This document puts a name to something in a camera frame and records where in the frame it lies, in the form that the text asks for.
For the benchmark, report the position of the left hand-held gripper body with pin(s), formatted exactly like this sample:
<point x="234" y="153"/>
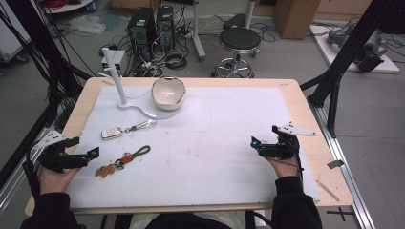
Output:
<point x="54" y="156"/>

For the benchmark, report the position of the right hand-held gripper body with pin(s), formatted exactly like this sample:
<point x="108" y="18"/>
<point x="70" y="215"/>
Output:
<point x="283" y="147"/>

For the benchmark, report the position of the person's right hand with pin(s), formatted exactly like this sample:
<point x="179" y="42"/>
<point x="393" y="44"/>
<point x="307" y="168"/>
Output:
<point x="285" y="168"/>

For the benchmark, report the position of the person's left hand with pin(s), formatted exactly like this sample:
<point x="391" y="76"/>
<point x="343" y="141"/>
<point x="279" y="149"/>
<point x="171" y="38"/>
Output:
<point x="56" y="180"/>

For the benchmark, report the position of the white table mat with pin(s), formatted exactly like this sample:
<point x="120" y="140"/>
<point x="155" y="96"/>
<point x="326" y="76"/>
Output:
<point x="207" y="152"/>

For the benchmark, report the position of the small grey metal piece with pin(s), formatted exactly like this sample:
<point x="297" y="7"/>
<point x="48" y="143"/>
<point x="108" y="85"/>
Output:
<point x="335" y="164"/>

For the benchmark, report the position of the thin wooden stick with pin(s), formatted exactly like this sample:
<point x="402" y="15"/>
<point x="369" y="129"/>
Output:
<point x="328" y="191"/>

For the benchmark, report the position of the white key stand with pegs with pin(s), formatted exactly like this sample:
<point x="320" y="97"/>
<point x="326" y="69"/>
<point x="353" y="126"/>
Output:
<point x="115" y="76"/>

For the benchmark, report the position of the small white device box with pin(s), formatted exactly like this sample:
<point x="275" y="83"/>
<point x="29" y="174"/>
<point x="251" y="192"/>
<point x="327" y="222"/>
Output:
<point x="119" y="58"/>

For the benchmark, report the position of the white ceramic bowl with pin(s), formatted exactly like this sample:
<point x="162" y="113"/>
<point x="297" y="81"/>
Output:
<point x="168" y="92"/>

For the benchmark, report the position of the black round stool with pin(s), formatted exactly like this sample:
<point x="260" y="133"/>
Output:
<point x="239" y="39"/>

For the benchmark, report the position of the person's torso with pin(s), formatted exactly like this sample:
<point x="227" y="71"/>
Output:
<point x="191" y="222"/>

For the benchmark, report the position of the cardboard box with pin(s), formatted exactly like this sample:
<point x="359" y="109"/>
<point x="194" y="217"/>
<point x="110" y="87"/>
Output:
<point x="294" y="17"/>

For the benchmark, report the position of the clear plastic bag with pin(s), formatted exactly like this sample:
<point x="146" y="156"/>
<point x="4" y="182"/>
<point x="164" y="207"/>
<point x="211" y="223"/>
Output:
<point x="87" y="24"/>

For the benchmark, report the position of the white board with grey machines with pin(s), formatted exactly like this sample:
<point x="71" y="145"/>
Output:
<point x="366" y="47"/>

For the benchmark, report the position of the grey desk leg with foot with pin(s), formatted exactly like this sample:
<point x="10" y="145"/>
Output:
<point x="198" y="35"/>

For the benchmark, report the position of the large black computer tower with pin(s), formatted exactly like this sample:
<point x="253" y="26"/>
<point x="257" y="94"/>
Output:
<point x="141" y="31"/>

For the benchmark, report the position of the slim black computer tower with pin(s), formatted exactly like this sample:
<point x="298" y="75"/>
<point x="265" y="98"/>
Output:
<point x="165" y="27"/>

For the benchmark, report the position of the aluminium rail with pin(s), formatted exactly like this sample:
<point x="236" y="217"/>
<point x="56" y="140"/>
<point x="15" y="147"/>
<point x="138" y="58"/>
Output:
<point x="347" y="171"/>

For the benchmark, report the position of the black frame strut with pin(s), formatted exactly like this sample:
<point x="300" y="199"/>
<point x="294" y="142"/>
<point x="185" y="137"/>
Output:
<point x="347" y="54"/>
<point x="47" y="47"/>

